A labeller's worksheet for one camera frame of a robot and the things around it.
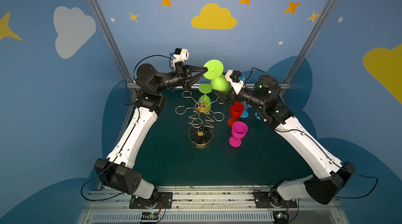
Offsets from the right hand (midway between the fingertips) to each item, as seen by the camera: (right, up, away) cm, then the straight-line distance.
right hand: (221, 79), depth 62 cm
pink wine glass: (+13, -24, +22) cm, 35 cm away
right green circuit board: (+30, -64, +11) cm, 71 cm away
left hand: (-7, +1, -11) cm, 13 cm away
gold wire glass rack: (-9, -29, +34) cm, 45 cm away
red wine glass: (+12, -13, +28) cm, 33 cm away
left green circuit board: (-33, -63, +11) cm, 72 cm away
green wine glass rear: (-7, -10, +13) cm, 18 cm away
